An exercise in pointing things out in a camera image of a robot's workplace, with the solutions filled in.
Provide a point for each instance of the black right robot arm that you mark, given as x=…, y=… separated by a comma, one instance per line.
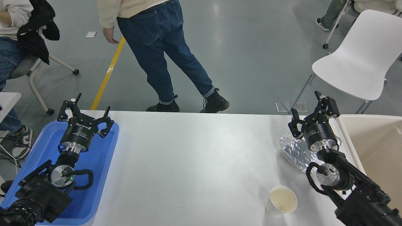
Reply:
x=361, y=188

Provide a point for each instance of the standing person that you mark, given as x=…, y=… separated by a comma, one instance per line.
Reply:
x=157, y=37

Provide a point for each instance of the person's forearm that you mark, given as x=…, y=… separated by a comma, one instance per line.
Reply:
x=4, y=18

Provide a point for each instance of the crumpled foil tray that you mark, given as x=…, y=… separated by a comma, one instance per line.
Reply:
x=295, y=153

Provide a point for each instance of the white-framed wheeled chair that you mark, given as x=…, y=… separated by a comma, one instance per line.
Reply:
x=337, y=23

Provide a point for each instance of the small white table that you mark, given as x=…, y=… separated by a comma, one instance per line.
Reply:
x=8, y=100

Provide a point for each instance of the blue plastic tray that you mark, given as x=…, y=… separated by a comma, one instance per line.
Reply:
x=94, y=175

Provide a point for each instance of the clear floor plate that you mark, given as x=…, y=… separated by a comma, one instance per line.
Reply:
x=283, y=107
x=300, y=106

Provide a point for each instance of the small black object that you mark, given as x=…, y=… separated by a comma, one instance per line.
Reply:
x=6, y=186

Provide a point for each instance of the person's hand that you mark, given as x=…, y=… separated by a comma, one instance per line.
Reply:
x=110, y=35

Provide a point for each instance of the grey wheeled chair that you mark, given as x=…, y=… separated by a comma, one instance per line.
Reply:
x=34, y=84

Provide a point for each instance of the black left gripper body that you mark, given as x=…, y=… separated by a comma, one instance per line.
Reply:
x=80, y=133

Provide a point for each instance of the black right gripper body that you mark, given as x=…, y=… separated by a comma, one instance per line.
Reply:
x=317, y=133

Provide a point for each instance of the black jacket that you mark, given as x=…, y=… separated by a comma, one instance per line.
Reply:
x=34, y=37

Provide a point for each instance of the white paper scrap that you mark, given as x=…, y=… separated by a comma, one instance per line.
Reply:
x=91, y=34

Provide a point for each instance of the white paper cup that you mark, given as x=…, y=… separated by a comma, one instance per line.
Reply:
x=282, y=199

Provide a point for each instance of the large pale bin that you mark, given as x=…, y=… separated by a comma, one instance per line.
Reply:
x=377, y=141

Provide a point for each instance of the white plastic chair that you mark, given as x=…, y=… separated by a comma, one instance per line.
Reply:
x=361, y=62

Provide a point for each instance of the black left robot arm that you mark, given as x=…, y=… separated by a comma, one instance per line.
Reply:
x=40, y=194

